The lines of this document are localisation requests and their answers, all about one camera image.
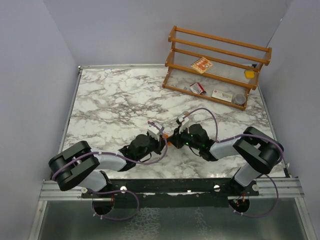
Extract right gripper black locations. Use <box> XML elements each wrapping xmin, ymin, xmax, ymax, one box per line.
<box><xmin>167</xmin><ymin>124</ymin><xmax>201</xmax><ymax>151</ymax></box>

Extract orange pill organizer box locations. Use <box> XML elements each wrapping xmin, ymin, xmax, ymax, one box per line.
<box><xmin>164</xmin><ymin>133</ymin><xmax>172</xmax><ymax>146</ymax></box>

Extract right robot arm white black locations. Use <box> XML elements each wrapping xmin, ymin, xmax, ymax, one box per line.
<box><xmin>168</xmin><ymin>124</ymin><xmax>284</xmax><ymax>196</ymax></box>

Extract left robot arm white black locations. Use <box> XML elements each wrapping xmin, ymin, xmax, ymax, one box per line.
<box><xmin>48</xmin><ymin>131</ymin><xmax>168</xmax><ymax>198</ymax></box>

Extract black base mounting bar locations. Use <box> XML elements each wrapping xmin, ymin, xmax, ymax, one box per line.
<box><xmin>82</xmin><ymin>169</ymin><xmax>261</xmax><ymax>210</ymax></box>

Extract red white torn packet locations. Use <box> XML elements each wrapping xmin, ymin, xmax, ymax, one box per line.
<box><xmin>189</xmin><ymin>82</ymin><xmax>207</xmax><ymax>95</ymax></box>

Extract white red medicine box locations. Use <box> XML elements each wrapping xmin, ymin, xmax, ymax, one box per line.
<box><xmin>211</xmin><ymin>89</ymin><xmax>233</xmax><ymax>103</ymax></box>

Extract clear round jar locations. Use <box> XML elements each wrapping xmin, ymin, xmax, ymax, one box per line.
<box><xmin>232</xmin><ymin>94</ymin><xmax>247</xmax><ymax>106</ymax></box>

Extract orange spiral notebook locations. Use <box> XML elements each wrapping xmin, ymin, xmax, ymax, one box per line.
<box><xmin>190</xmin><ymin>57</ymin><xmax>214</xmax><ymax>74</ymax></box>

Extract wooden three-tier shelf rack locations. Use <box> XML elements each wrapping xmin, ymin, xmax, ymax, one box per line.
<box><xmin>162</xmin><ymin>25</ymin><xmax>272</xmax><ymax>111</ymax></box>

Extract yellow small container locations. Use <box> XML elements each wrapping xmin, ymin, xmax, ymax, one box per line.
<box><xmin>244</xmin><ymin>70</ymin><xmax>255</xmax><ymax>80</ymax></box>

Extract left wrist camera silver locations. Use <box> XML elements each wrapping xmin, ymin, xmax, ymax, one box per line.
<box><xmin>147</xmin><ymin>122</ymin><xmax>165</xmax><ymax>141</ymax></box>

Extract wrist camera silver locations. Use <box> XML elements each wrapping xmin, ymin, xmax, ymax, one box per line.
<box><xmin>147</xmin><ymin>122</ymin><xmax>165</xmax><ymax>141</ymax></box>
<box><xmin>176</xmin><ymin>111</ymin><xmax>190</xmax><ymax>133</ymax></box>

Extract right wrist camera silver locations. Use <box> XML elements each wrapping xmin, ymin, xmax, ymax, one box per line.
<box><xmin>176</xmin><ymin>111</ymin><xmax>190</xmax><ymax>133</ymax></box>

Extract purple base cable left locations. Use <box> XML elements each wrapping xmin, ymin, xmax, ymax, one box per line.
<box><xmin>84</xmin><ymin>186</ymin><xmax>141</xmax><ymax>221</ymax></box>

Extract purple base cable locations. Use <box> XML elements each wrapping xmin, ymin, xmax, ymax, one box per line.
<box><xmin>84</xmin><ymin>186</ymin><xmax>141</xmax><ymax>221</ymax></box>
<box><xmin>232</xmin><ymin>173</ymin><xmax>280</xmax><ymax>218</ymax></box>

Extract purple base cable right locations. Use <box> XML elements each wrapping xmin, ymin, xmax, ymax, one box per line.
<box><xmin>232</xmin><ymin>173</ymin><xmax>280</xmax><ymax>218</ymax></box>

